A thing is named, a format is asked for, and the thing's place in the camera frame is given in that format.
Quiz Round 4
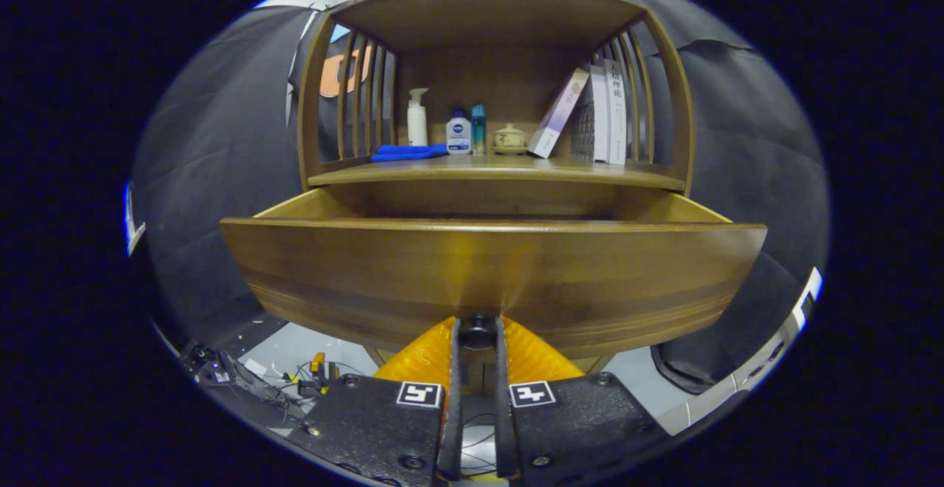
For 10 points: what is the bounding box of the wooden cabinet with slatted shelf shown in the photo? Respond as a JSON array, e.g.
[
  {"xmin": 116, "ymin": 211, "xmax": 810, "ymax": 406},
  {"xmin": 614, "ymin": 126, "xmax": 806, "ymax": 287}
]
[{"xmin": 296, "ymin": 0, "xmax": 696, "ymax": 381}]

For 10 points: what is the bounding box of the black device on floor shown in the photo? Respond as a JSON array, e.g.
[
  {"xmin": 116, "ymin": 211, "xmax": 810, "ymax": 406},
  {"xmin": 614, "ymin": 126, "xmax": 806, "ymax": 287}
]
[{"xmin": 184, "ymin": 343, "xmax": 248, "ymax": 390}]

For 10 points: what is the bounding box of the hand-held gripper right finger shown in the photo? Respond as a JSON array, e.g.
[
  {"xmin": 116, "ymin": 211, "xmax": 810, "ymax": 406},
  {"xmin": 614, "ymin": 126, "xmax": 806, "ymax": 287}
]
[{"xmin": 491, "ymin": 315, "xmax": 670, "ymax": 485}]

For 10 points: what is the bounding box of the purple and white book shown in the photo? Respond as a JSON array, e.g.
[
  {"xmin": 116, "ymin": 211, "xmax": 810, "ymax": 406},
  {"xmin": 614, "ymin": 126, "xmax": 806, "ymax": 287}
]
[{"xmin": 528, "ymin": 67, "xmax": 591, "ymax": 159}]

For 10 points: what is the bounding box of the book with dark patterned cover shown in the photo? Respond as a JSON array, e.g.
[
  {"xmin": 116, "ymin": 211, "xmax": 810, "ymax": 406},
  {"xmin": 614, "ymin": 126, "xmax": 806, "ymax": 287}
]
[{"xmin": 572, "ymin": 65, "xmax": 610, "ymax": 163}]

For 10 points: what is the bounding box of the wooden drawer with dark knob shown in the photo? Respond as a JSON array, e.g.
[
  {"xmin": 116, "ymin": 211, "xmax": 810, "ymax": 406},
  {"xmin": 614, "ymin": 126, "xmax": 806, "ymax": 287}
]
[{"xmin": 220, "ymin": 181, "xmax": 769, "ymax": 361}]

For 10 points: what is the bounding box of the white and blue lotion bottle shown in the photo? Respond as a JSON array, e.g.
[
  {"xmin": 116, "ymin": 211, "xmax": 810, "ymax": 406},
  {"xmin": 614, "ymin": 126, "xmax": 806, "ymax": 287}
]
[{"xmin": 445, "ymin": 107, "xmax": 473, "ymax": 156}]

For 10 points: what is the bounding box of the tangle of black cables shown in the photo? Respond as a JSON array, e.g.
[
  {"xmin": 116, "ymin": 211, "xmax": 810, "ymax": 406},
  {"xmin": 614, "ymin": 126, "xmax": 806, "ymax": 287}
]
[{"xmin": 243, "ymin": 354, "xmax": 384, "ymax": 414}]

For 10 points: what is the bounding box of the white pump bottle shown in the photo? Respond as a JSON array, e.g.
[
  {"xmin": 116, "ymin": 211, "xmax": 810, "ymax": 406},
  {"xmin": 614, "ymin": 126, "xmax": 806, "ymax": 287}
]
[{"xmin": 407, "ymin": 88, "xmax": 429, "ymax": 147}]

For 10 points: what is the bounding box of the wooden countertop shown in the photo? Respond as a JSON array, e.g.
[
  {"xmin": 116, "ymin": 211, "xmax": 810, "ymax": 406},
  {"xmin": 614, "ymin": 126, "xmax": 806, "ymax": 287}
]
[{"xmin": 308, "ymin": 153, "xmax": 687, "ymax": 193}]

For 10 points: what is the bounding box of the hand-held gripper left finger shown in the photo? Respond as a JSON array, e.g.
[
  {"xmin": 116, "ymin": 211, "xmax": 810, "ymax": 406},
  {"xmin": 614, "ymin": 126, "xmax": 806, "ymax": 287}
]
[{"xmin": 286, "ymin": 316, "xmax": 465, "ymax": 487}]

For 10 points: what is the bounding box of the beige lidded tea cup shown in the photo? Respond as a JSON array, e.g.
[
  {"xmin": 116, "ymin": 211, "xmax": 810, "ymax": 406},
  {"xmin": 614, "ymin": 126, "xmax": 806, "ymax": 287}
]
[{"xmin": 493, "ymin": 123, "xmax": 529, "ymax": 156}]

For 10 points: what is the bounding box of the blue cloth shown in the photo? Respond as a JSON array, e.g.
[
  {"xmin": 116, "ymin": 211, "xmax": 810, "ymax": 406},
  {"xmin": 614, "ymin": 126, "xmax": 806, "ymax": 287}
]
[{"xmin": 369, "ymin": 143, "xmax": 449, "ymax": 162}]

